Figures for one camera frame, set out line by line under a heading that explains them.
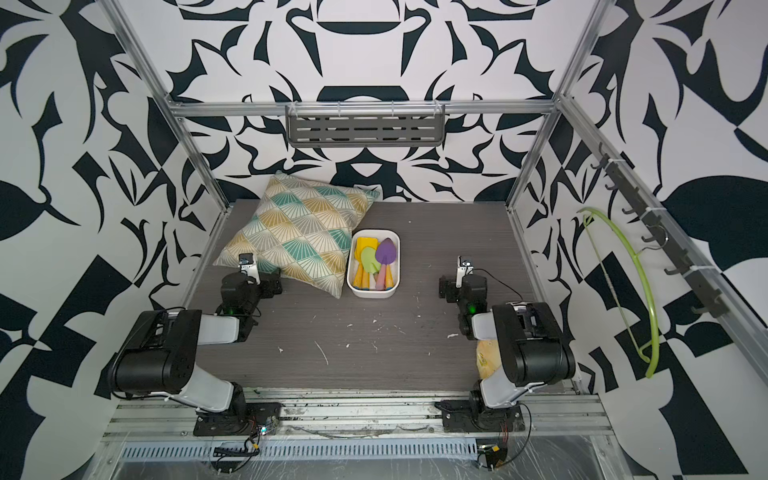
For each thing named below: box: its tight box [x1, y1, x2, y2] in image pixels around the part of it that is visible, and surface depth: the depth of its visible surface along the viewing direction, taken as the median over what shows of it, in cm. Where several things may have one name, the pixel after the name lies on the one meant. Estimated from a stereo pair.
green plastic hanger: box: [576, 207, 659, 379], surface depth 62 cm
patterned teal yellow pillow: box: [214, 172, 382, 299], surface depth 95 cm
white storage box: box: [346, 229, 401, 299], surface depth 98 cm
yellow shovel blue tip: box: [353, 237, 379, 291], surface depth 104 cm
